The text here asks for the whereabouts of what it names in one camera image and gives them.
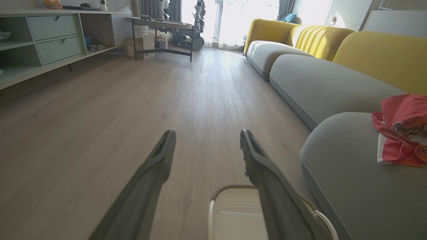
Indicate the white bucket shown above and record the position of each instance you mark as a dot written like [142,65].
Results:
[141,30]

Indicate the grey curtain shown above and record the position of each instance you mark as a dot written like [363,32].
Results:
[284,6]
[175,8]

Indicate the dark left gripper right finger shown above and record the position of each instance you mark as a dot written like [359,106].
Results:
[273,186]

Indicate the orange object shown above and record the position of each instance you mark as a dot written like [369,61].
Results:
[52,3]

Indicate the yellow sofa backrest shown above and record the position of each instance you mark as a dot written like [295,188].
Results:
[320,40]
[383,56]
[267,30]

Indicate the red white clothing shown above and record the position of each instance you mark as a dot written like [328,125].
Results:
[400,110]

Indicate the grey sofa seat cushion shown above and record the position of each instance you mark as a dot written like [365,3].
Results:
[270,53]
[320,86]
[350,186]

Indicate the beige white laundry basket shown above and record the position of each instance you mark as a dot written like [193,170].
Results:
[233,216]

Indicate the wheeled robot with black tyres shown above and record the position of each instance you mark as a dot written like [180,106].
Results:
[196,41]

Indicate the small white security camera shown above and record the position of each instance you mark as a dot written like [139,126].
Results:
[103,5]

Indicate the pale green white sideboard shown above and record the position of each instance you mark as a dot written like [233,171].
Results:
[20,71]

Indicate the cardboard box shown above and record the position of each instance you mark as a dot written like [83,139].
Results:
[141,45]

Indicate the black frame table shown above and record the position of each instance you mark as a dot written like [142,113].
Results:
[160,23]

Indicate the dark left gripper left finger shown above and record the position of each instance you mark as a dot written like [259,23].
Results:
[146,180]

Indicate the blue cushion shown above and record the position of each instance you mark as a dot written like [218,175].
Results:
[287,17]

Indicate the black computer mouse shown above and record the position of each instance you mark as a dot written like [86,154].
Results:
[85,5]

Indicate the pale green drawer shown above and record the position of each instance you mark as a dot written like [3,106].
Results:
[51,26]
[60,50]

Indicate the white humanoid robot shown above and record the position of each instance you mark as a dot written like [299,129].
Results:
[162,8]

